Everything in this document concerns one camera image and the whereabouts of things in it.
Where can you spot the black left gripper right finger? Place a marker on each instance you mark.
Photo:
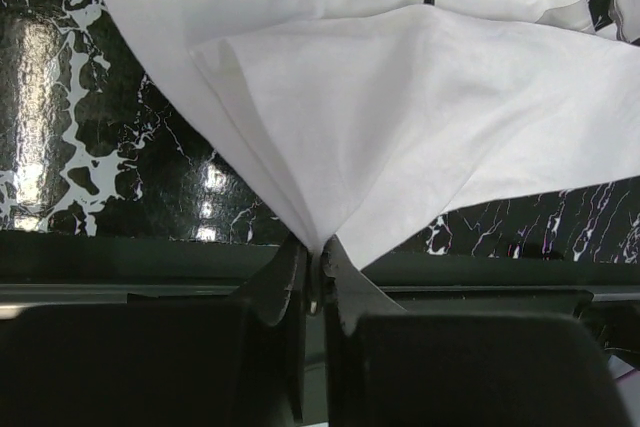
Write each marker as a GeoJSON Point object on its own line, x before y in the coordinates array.
{"type": "Point", "coordinates": [387, 366]}

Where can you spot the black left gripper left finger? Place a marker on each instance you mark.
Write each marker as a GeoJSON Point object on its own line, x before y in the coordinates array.
{"type": "Point", "coordinates": [165, 361]}

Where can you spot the white printed t-shirt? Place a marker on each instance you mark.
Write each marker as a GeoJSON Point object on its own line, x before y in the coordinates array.
{"type": "Point", "coordinates": [367, 119]}

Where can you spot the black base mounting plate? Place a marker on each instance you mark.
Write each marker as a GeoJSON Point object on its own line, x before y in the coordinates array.
{"type": "Point", "coordinates": [42, 269]}

